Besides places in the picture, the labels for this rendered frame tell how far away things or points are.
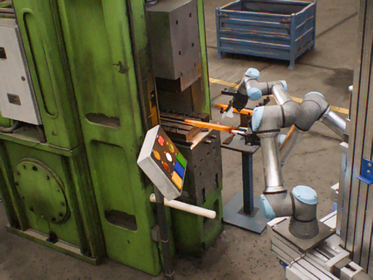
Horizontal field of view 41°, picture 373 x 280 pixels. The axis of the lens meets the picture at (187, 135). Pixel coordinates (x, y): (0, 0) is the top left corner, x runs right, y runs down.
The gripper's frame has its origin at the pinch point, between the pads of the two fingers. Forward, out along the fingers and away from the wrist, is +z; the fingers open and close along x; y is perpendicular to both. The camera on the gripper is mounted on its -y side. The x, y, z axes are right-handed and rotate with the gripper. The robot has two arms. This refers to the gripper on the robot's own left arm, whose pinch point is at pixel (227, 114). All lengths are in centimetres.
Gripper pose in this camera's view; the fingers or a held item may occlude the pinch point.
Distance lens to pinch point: 306.2
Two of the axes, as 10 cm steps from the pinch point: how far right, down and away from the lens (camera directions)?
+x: 5.1, -4.5, 7.4
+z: -3.4, 6.8, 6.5
